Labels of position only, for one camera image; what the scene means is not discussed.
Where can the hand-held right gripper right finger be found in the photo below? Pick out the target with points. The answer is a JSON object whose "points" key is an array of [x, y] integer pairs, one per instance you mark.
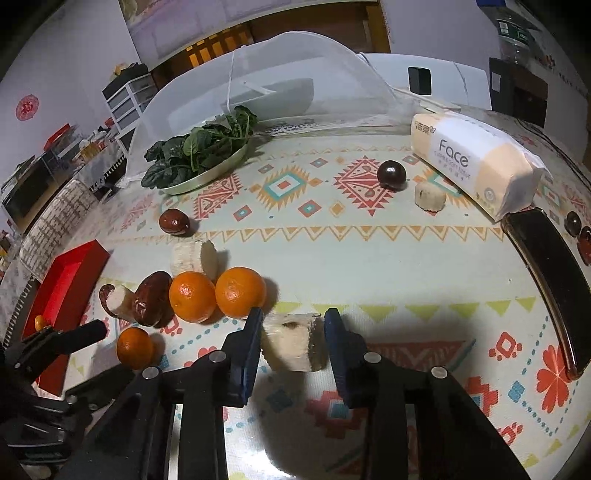
{"points": [[338, 357]]}

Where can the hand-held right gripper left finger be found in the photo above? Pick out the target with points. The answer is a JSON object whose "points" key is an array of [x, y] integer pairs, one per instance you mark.
{"points": [[247, 353]]}

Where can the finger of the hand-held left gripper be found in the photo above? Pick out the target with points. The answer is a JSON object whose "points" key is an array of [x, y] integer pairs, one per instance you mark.
{"points": [[69, 339], [101, 386]]}

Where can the small orange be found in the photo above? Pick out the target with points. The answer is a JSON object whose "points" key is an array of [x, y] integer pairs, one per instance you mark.
{"points": [[40, 321], [134, 348]]}

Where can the large peeled banana piece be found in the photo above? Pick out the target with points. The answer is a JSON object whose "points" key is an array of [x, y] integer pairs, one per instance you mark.
{"points": [[288, 344]]}

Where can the large orange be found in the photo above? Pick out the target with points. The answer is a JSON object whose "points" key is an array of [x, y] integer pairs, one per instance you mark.
{"points": [[240, 293], [191, 297]]}

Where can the banana piece with dark peel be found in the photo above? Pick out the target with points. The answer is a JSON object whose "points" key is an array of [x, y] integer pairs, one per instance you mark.
{"points": [[117, 300]]}

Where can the red box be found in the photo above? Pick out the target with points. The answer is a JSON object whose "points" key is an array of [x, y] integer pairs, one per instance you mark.
{"points": [[64, 277]]}

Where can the large red jujube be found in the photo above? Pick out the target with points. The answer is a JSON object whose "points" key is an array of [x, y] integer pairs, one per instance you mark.
{"points": [[150, 297]]}

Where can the dark round fruit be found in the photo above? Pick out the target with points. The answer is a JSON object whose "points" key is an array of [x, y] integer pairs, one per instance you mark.
{"points": [[391, 175]]}

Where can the small dark fruit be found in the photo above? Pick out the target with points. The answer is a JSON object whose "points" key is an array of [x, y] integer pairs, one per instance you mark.
{"points": [[573, 224]]}

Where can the small red jujube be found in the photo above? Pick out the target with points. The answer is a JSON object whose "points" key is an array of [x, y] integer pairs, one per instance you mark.
{"points": [[585, 247]]}

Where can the patterned chair cover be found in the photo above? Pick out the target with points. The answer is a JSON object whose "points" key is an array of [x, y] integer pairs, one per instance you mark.
{"points": [[55, 221]]}

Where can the black microwave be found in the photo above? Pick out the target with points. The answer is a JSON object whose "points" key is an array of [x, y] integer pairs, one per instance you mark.
{"points": [[27, 189]]}

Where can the pale green plate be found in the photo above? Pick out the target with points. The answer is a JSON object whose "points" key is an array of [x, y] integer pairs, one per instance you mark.
{"points": [[207, 177]]}

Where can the plate of green spinach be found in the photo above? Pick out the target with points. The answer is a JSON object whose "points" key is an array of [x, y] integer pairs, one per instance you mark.
{"points": [[194, 147]]}

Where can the black smartphone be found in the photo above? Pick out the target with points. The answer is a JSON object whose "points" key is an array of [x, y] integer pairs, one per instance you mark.
{"points": [[549, 281]]}

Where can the tissue pack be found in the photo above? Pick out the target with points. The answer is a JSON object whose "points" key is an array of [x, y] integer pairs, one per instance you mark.
{"points": [[475, 157]]}

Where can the plastic drawer unit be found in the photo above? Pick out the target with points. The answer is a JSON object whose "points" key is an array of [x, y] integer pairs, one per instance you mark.
{"points": [[129, 99]]}

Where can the white mesh food cover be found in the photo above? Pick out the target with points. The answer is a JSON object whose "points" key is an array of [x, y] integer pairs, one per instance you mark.
{"points": [[286, 60]]}

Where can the white appliance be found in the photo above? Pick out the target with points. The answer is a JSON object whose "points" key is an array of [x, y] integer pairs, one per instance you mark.
{"points": [[452, 83]]}

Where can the black box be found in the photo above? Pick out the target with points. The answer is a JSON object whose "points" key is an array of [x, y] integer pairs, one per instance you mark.
{"points": [[517, 92]]}

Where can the clear water bottle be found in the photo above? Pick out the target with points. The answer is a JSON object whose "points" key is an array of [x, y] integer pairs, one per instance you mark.
{"points": [[512, 39]]}

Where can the round red wall decoration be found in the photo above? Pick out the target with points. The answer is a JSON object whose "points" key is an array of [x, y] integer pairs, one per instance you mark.
{"points": [[27, 107]]}

